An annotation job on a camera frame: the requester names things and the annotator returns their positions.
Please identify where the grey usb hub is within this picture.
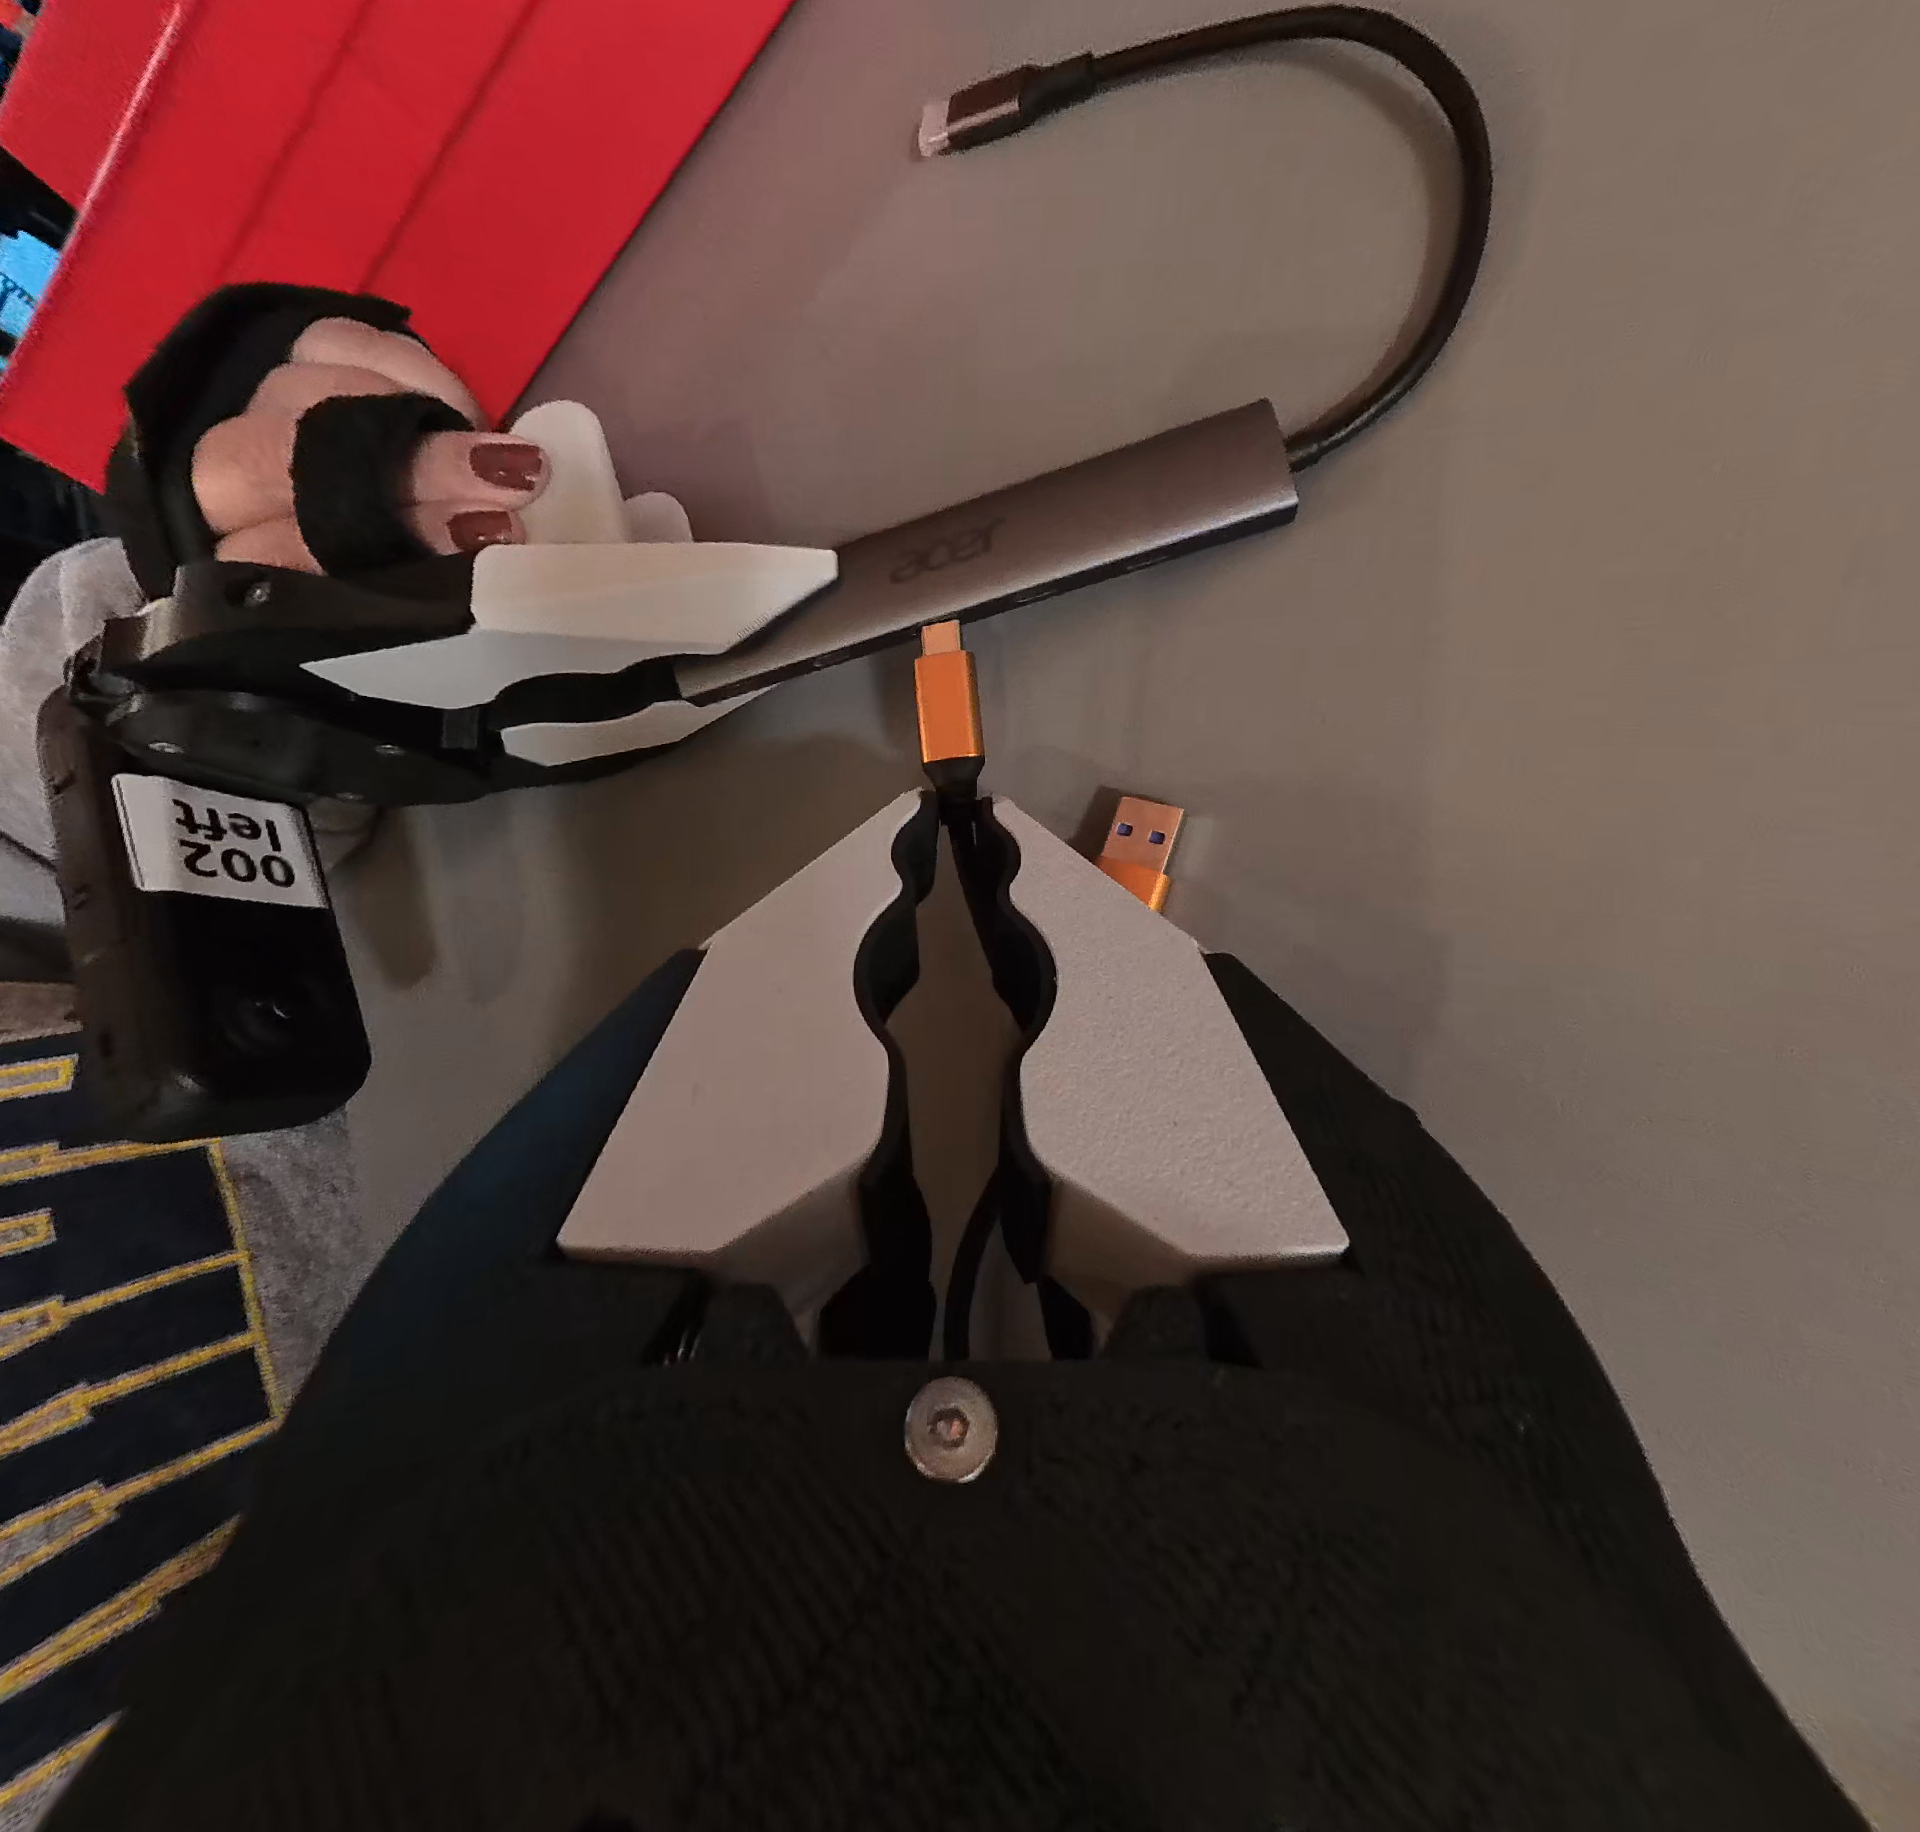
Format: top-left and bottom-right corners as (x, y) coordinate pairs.
(671, 396), (1300, 713)

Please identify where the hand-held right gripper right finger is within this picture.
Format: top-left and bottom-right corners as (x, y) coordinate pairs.
(958, 794), (1352, 1357)

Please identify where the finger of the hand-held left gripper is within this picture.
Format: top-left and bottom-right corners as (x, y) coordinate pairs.
(308, 543), (842, 713)
(447, 666), (757, 788)

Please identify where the red box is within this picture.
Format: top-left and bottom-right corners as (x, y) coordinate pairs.
(0, 0), (858, 456)

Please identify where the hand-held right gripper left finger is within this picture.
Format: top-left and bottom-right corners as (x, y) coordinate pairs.
(558, 790), (940, 1357)

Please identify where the black cable with orange plugs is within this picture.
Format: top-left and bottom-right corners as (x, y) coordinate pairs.
(911, 620), (1189, 1360)

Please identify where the black hub cable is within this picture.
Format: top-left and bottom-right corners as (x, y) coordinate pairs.
(919, 6), (1495, 472)

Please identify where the person's left hand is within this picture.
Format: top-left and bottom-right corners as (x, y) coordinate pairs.
(193, 317), (554, 575)

